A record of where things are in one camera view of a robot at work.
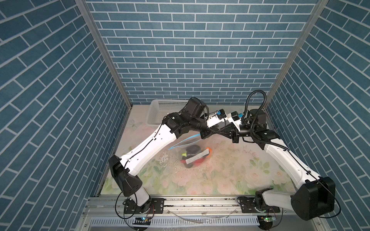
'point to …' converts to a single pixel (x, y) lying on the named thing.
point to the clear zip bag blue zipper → (180, 147)
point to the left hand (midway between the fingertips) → (218, 127)
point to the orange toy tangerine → (210, 150)
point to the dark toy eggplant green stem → (186, 155)
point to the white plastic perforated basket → (157, 109)
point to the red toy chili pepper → (196, 162)
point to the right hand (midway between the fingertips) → (216, 130)
